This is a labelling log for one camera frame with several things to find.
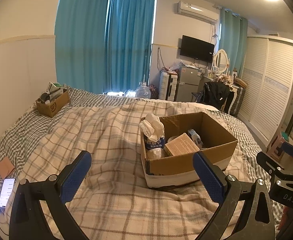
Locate black wall television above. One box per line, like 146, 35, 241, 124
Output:
180, 35, 215, 63

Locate large cardboard box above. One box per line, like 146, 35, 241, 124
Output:
140, 112, 238, 189

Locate wide teal curtain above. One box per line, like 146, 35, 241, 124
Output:
55, 0, 111, 94

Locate fluffy blond object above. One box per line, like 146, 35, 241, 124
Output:
215, 74, 233, 84

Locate silver mini fridge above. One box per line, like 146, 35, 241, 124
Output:
175, 66, 201, 103

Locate green and white box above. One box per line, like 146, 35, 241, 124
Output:
46, 82, 63, 93

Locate oval white mirror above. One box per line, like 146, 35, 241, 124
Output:
213, 49, 230, 74

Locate hanging wall cables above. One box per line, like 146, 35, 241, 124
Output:
157, 47, 166, 71

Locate red and white medicine box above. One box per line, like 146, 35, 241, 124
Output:
165, 133, 200, 157

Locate large water jug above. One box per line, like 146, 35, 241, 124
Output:
136, 82, 152, 99

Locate floral bag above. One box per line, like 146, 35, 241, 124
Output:
149, 84, 160, 99

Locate white air conditioner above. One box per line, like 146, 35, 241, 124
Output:
175, 1, 219, 25

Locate dark red cloth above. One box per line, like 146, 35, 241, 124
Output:
277, 209, 291, 233

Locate smartphone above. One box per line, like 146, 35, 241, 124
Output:
0, 178, 16, 208

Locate white suitcase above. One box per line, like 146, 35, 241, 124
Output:
159, 71, 178, 102

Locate pink plastic stool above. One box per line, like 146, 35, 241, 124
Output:
267, 131, 288, 162

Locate small cardboard box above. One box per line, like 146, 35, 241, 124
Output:
36, 89, 70, 118

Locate narrow teal curtain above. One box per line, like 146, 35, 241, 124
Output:
218, 9, 248, 78

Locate beige plaid blanket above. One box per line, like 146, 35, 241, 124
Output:
0, 101, 262, 240

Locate grey checked bed sheet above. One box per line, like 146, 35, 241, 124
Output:
0, 84, 284, 230

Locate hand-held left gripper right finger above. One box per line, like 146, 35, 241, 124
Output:
193, 151, 278, 240

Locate black jacket on chair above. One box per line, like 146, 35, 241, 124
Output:
203, 81, 230, 111

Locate brown wallet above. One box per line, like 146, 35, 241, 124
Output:
0, 157, 16, 179

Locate pleated teal curtain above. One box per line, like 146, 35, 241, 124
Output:
104, 0, 157, 94

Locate white louvered wardrobe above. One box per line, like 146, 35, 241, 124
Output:
238, 35, 293, 148

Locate white dressing table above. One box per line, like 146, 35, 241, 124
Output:
204, 72, 240, 113

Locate dark suitcase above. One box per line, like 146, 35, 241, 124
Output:
230, 85, 246, 117

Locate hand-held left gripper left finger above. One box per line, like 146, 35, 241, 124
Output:
9, 150, 92, 240

